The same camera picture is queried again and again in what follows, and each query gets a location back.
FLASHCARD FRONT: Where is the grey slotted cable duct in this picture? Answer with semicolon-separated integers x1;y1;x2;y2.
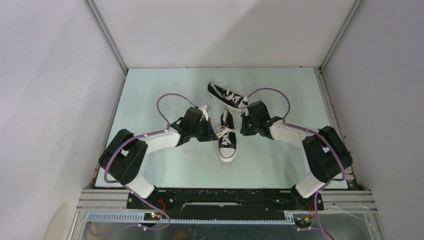
86;211;295;225

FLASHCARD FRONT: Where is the left controller board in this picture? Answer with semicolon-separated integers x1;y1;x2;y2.
143;212;162;222

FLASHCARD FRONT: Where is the black canvas sneaker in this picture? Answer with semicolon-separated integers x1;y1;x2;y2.
216;109;238;163
207;82;249;113

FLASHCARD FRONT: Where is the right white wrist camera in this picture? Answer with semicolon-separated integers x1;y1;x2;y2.
242;98;258;116

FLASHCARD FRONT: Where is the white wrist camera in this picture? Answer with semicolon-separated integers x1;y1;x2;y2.
198;104;210;121
242;98;258;116

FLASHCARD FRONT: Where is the right controller board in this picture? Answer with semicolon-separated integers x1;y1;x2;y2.
294;217;314;229

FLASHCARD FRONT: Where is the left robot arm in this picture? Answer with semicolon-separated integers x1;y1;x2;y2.
98;105;218;208

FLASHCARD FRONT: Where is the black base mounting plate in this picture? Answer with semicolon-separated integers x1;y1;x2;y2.
147;188;324;220

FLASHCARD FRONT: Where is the controller board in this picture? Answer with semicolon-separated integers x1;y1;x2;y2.
294;217;314;229
143;212;162;222

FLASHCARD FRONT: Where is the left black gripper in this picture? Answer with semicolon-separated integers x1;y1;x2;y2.
190;117;218;142

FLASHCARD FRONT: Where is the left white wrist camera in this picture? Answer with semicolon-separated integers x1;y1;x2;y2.
198;104;210;121

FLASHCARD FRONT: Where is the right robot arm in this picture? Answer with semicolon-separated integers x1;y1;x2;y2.
240;100;353;209

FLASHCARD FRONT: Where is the aluminium frame rail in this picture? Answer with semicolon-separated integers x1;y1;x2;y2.
321;190;378;214

